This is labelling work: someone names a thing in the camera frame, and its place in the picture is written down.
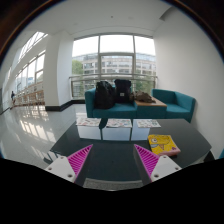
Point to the black backpack with label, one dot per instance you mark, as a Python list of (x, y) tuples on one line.
[(123, 90)]

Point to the teal chair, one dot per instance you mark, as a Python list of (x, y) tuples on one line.
[(222, 154)]

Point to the yellow pink cartoon towel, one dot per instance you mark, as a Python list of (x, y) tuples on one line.
[(163, 144)]

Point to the brown jacket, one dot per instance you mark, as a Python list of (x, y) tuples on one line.
[(144, 97)]

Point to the wooden balustrade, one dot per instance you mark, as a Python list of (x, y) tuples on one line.
[(31, 98)]

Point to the person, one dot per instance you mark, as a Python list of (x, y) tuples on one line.
[(12, 97)]

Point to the metal window railing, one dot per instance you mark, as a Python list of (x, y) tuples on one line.
[(80, 77)]

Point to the wooden sofa table top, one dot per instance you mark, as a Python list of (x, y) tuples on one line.
[(156, 103)]

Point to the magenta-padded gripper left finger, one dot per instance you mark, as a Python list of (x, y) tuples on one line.
[(61, 168)]

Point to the bulky black backpack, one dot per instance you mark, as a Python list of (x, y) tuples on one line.
[(104, 95)]

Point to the colourful sticker sheet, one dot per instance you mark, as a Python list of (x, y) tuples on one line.
[(149, 123), (119, 123), (88, 121)]

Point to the teal corner sofa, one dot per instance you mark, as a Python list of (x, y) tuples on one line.
[(120, 111)]

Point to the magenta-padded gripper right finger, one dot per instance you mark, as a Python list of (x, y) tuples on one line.
[(163, 166)]

